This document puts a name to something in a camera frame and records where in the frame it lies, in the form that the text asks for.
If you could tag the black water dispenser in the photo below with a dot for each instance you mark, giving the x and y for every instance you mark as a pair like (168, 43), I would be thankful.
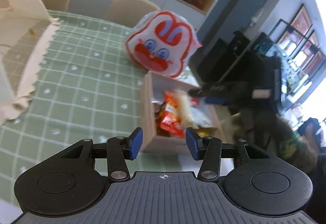
(221, 61)

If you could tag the pink cardboard box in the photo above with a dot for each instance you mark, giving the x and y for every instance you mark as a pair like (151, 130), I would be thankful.
(147, 112)

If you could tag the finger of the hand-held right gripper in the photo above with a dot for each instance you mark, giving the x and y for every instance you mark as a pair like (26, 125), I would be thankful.
(211, 90)
(216, 100)

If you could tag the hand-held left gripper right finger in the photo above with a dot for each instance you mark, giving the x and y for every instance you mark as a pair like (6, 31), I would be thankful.
(192, 142)

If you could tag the large window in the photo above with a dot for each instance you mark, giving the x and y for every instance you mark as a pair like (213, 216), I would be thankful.
(305, 35)

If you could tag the beige wafer bar packet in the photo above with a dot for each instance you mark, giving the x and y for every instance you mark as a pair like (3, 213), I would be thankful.
(186, 109)

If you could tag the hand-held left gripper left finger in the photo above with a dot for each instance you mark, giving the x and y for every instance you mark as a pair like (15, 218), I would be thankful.
(135, 142)

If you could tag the green checked tablecloth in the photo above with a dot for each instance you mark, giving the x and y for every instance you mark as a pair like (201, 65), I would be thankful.
(76, 74)

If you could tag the red white rabbit bag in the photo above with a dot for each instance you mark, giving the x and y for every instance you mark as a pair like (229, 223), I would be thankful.
(163, 35)

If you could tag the black fish tank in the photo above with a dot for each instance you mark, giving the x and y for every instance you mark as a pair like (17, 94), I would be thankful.
(293, 74)

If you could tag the dark blue object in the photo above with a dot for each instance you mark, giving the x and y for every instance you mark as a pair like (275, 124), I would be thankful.
(314, 132)

